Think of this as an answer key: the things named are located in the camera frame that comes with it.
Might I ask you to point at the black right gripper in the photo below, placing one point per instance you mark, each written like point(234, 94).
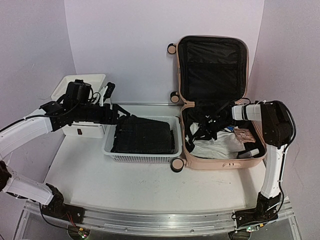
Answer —
point(204, 130)

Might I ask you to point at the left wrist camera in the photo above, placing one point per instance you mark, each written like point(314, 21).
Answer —
point(106, 93)

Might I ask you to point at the white perforated plastic basket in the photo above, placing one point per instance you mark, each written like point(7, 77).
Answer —
point(175, 127)

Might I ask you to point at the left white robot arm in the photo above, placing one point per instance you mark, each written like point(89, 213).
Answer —
point(28, 145)

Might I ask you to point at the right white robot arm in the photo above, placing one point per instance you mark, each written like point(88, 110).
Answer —
point(279, 131)

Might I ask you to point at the white tube bottle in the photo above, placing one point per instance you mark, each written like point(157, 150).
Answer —
point(249, 154)

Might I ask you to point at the pink hard-shell suitcase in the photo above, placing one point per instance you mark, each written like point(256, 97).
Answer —
point(212, 70)

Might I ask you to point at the dark jeans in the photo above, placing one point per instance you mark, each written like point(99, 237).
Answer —
point(137, 135)

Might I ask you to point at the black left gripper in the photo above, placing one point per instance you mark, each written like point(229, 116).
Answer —
point(113, 114)

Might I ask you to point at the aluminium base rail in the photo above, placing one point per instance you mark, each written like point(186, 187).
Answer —
point(36, 224)

